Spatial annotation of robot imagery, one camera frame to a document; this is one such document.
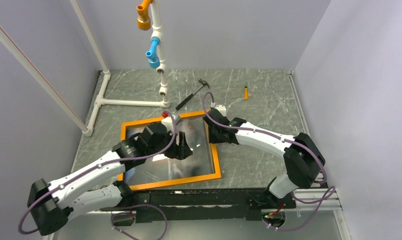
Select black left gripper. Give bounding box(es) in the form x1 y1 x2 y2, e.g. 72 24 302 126
147 129 193 160

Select orange picture frame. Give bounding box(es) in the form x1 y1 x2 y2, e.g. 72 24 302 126
118 111 221 191

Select yellow handled screwdriver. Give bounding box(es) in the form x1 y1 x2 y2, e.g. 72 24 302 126
244 82 249 101

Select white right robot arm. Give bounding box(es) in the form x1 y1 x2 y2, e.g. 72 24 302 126
203 108 326 208

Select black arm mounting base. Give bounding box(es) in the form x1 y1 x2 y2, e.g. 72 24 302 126
103 187 296 223

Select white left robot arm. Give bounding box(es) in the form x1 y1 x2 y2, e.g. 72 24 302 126
26 122 193 236

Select black claw hammer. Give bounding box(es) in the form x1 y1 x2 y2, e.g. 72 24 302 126
175 78 210 111

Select blue pipe nozzle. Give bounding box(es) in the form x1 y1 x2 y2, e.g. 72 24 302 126
145 37 160 69

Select white pvc pipe stand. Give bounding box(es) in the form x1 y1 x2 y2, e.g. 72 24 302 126
69 0 171 137

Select orange pipe nozzle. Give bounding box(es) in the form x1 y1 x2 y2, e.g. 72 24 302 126
136 0 153 31

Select white diagonal pole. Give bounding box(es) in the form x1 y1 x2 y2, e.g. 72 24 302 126
0 26 93 136

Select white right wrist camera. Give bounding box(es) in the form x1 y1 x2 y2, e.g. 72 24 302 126
214 104 227 117

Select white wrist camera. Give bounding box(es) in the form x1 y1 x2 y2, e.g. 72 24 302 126
214 104 227 117
161 111 181 131

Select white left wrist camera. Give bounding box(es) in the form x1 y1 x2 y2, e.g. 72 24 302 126
161 111 181 131

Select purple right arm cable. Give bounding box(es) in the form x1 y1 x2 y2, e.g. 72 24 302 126
201 91 337 232

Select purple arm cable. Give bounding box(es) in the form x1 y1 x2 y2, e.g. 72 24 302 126
18 114 178 240
201 91 337 232

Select aluminium table edge rail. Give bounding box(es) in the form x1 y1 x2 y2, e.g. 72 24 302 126
286 70 311 135

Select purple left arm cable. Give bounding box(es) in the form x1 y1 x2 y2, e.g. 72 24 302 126
18 114 178 240

